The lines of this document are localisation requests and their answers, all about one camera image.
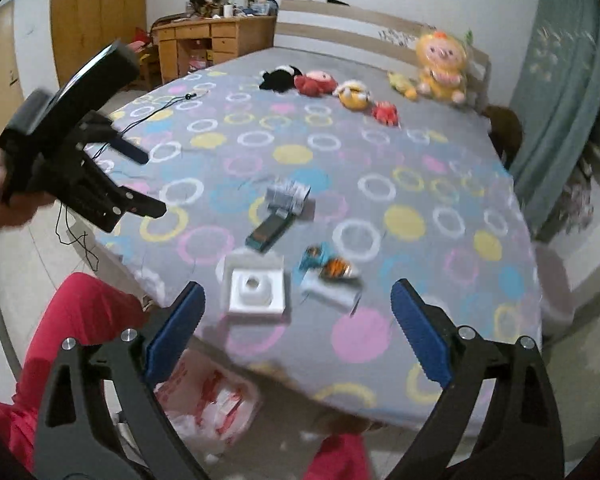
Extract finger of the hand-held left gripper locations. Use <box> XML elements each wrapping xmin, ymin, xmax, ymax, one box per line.
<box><xmin>81</xmin><ymin>111</ymin><xmax>150</xmax><ymax>166</ymax></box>
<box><xmin>54</xmin><ymin>156</ymin><xmax>168</xmax><ymax>234</ymax></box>

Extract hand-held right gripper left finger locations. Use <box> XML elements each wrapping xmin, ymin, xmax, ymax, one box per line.
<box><xmin>32</xmin><ymin>281</ymin><xmax>211</xmax><ymax>480</ymax></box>

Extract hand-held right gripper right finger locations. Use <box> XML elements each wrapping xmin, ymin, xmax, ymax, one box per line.
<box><xmin>385</xmin><ymin>278</ymin><xmax>566</xmax><ymax>480</ymax></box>

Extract red-printed white plastic bag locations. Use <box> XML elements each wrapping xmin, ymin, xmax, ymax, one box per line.
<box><xmin>152</xmin><ymin>347</ymin><xmax>263</xmax><ymax>456</ymax></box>

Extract white paper sheet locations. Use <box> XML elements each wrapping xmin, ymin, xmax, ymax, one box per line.
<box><xmin>299</xmin><ymin>272</ymin><xmax>363</xmax><ymax>316</ymax></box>

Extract orange snack wrapper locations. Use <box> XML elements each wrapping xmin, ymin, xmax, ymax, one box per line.
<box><xmin>320</xmin><ymin>256</ymin><xmax>363</xmax><ymax>281</ymax></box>

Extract dark teal small box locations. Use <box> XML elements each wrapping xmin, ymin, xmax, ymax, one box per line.
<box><xmin>245</xmin><ymin>209</ymin><xmax>292</xmax><ymax>252</ymax></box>

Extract blue snack wrapper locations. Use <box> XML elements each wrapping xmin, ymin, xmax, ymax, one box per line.
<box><xmin>299</xmin><ymin>242</ymin><xmax>338</xmax><ymax>273</ymax></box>

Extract silver packet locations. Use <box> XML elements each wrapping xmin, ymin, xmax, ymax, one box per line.
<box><xmin>265</xmin><ymin>179</ymin><xmax>312</xmax><ymax>221</ymax></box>

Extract person's left hand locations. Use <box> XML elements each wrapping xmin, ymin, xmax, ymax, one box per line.
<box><xmin>0</xmin><ymin>142</ymin><xmax>57</xmax><ymax>231</ymax></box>

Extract wooden door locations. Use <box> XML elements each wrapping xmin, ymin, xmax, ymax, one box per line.
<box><xmin>0</xmin><ymin>0</ymin><xmax>23</xmax><ymax>106</ymax></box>

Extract person's red pants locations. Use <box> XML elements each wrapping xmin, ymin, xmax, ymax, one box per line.
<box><xmin>0</xmin><ymin>272</ymin><xmax>376</xmax><ymax>480</ymax></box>

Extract wooden wardrobe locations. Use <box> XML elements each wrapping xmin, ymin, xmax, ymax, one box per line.
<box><xmin>50</xmin><ymin>0</ymin><xmax>148</xmax><ymax>88</ymax></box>

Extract wooden desk with drawers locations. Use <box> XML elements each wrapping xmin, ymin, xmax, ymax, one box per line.
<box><xmin>151</xmin><ymin>15</ymin><xmax>277</xmax><ymax>83</ymax></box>

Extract black plush toy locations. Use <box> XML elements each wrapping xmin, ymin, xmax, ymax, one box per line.
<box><xmin>258</xmin><ymin>65</ymin><xmax>303</xmax><ymax>95</ymax></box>

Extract grey circle-patterned bed sheet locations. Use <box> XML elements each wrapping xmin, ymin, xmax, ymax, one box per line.
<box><xmin>87</xmin><ymin>47</ymin><xmax>543</xmax><ymax>436</ymax></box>

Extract floral patterned cloth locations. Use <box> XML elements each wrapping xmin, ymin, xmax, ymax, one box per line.
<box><xmin>560</xmin><ymin>160</ymin><xmax>596</xmax><ymax>236</ymax></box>

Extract brown rounded object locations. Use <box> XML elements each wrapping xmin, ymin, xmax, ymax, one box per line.
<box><xmin>482</xmin><ymin>105</ymin><xmax>523</xmax><ymax>168</ymax></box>

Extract small red plush toy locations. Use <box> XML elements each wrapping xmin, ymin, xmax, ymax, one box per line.
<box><xmin>371</xmin><ymin>101</ymin><xmax>401</xmax><ymax>126</ymax></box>

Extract yellow and white plush toy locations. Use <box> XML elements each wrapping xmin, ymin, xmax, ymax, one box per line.
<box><xmin>332</xmin><ymin>80</ymin><xmax>372</xmax><ymax>111</ymax></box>

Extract beige bed headboard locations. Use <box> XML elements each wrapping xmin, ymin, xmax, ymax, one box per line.
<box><xmin>274</xmin><ymin>0</ymin><xmax>492</xmax><ymax>111</ymax></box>

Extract small yellow-green plush toy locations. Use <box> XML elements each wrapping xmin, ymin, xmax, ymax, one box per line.
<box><xmin>387</xmin><ymin>71</ymin><xmax>418</xmax><ymax>100</ymax></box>

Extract large yellow plush doll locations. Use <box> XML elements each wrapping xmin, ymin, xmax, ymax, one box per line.
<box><xmin>414</xmin><ymin>30</ymin><xmax>471</xmax><ymax>106</ymax></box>

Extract green curtain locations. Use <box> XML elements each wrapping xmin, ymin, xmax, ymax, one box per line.
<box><xmin>510</xmin><ymin>0</ymin><xmax>600</xmax><ymax>241</ymax></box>

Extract thin black cable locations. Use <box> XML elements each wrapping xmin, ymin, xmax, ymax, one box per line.
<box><xmin>52</xmin><ymin>87</ymin><xmax>216</xmax><ymax>271</ymax></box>

